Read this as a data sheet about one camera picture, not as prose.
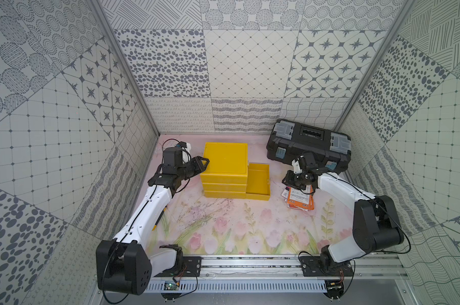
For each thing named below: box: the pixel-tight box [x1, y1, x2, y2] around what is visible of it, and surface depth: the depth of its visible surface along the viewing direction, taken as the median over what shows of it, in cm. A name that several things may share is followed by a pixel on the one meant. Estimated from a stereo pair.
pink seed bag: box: [280, 186, 291, 199], surface depth 95 cm
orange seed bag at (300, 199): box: [287, 184, 314, 211], surface depth 92 cm
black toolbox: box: [266, 118, 352, 172], surface depth 97 cm
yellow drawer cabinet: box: [200, 142, 249, 199], surface depth 82 cm
